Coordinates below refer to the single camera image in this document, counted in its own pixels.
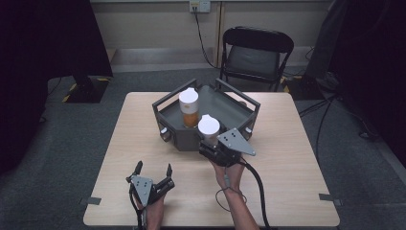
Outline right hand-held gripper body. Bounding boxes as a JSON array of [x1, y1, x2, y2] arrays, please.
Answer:
[[198, 126, 258, 168]]

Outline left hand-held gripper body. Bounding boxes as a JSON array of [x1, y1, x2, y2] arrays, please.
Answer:
[[125, 173, 176, 208]]

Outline white-lidded jar with pale contents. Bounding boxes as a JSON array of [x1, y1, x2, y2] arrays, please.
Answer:
[[196, 113, 221, 149]]

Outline dark grey corner rack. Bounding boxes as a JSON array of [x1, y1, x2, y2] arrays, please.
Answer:
[[151, 78, 261, 152]]

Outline white-lidded jar with orange contents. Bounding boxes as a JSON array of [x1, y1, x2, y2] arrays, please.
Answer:
[[177, 87, 200, 129]]

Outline person's left hand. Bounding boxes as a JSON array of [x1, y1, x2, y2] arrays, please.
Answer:
[[135, 195, 167, 230]]

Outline person's right hand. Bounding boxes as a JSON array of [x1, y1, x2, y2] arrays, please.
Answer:
[[210, 158, 247, 195]]

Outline grey tape strip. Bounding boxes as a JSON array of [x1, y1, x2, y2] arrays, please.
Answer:
[[318, 193, 344, 207], [78, 196, 102, 206]]

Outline black folding chair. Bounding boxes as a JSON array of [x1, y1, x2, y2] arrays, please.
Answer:
[[218, 26, 295, 93]]

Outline black stand base yellow stripes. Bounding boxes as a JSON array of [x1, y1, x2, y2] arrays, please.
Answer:
[[61, 76, 111, 104], [281, 74, 326, 101]]

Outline grey hanging cloth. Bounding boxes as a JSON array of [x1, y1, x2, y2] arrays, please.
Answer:
[[304, 0, 341, 80]]

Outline black curtain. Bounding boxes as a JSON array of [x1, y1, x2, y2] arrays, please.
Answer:
[[0, 0, 114, 175], [328, 0, 406, 169]]

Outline left hand-held gripper cable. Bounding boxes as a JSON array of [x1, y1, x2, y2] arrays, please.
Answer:
[[127, 183, 147, 230]]

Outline hand-held gripper cable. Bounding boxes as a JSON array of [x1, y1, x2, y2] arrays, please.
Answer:
[[238, 160, 273, 230], [127, 183, 147, 230]]

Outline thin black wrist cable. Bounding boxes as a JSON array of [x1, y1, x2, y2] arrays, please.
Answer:
[[214, 173, 249, 214]]

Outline right hand-held gripper cable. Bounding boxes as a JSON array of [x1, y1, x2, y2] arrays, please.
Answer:
[[238, 160, 273, 230]]

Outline black floor cable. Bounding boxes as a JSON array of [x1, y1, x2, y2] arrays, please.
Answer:
[[298, 94, 338, 118], [314, 95, 335, 163]]

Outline black power cable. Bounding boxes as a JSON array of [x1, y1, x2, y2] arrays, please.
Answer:
[[192, 5, 222, 70]]

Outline white wall socket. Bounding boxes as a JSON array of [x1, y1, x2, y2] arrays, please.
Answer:
[[189, 0, 212, 14]]

